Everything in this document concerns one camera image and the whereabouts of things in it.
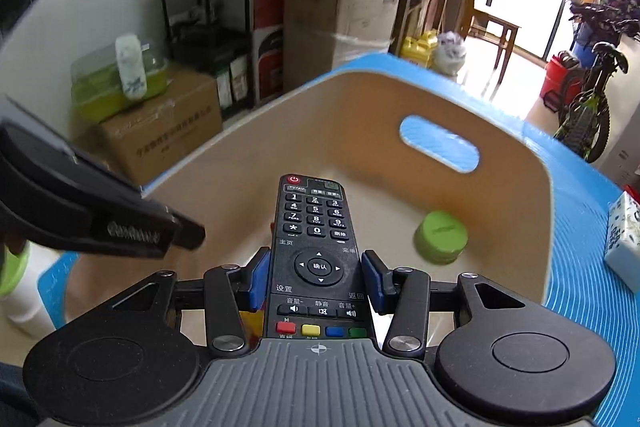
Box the green black bicycle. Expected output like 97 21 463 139
553 0 639 164

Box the floor cardboard box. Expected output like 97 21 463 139
100 68 222 185

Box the tissue box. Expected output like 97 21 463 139
604 192 640 294

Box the green lid jar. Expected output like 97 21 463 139
414 210 469 265

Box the wooden chair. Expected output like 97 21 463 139
459 0 520 92

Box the green plastic container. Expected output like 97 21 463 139
70 34 168 124

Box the black metal shelf rack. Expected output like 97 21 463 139
160 0 256 120

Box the large stacked cardboard box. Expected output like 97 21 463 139
283 0 399 92

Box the white plastic bag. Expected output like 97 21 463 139
433 31 466 77

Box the yellow oil jug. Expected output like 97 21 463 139
400 29 438 68

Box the beige plastic storage bin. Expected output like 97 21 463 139
66 70 553 317

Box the black remote control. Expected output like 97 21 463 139
264 173 374 340

